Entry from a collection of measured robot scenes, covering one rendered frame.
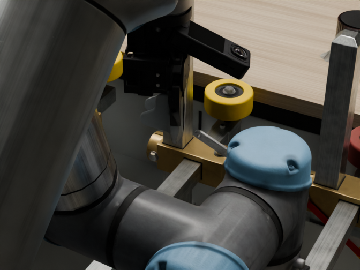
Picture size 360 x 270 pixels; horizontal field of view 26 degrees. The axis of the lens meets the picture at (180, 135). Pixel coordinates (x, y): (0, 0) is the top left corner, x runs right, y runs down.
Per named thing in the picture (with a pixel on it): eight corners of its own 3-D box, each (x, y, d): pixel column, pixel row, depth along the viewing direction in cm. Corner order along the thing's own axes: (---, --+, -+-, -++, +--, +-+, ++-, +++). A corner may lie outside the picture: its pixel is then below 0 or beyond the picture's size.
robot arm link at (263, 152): (204, 156, 66) (249, 109, 72) (202, 253, 72) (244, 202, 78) (290, 186, 62) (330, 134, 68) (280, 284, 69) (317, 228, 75)
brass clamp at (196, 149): (219, 192, 121) (220, 166, 118) (144, 167, 126) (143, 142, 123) (236, 171, 125) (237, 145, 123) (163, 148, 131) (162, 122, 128)
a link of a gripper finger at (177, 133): (143, 139, 113) (141, 84, 108) (183, 142, 113) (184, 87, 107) (139, 151, 111) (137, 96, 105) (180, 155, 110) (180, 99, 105)
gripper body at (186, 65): (134, 70, 111) (131, -8, 104) (194, 74, 110) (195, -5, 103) (124, 98, 105) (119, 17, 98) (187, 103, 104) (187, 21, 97)
